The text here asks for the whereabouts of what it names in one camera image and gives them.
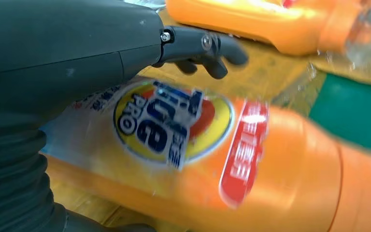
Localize orange detergent bottle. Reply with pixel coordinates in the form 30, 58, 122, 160
40, 76, 371, 232
165, 0, 371, 66

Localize large yellow wrapped flat sheet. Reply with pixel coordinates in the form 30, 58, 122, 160
46, 9, 371, 232

